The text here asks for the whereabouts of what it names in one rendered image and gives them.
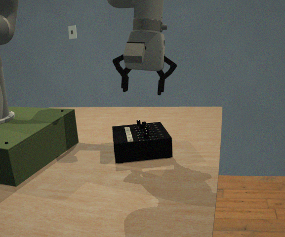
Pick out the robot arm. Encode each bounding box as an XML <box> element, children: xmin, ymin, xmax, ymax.
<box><xmin>0</xmin><ymin>0</ymin><xmax>167</xmax><ymax>124</ymax></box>

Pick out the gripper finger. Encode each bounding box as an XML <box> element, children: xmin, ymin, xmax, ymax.
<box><xmin>113</xmin><ymin>55</ymin><xmax>132</xmax><ymax>92</ymax></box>
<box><xmin>157</xmin><ymin>56</ymin><xmax>177</xmax><ymax>95</ymax></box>

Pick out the black lighting desk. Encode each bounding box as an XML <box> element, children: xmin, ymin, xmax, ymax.
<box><xmin>112</xmin><ymin>120</ymin><xmax>172</xmax><ymax>163</ymax></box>

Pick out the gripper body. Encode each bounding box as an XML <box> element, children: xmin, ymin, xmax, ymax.
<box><xmin>124</xmin><ymin>30</ymin><xmax>165</xmax><ymax>71</ymax></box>

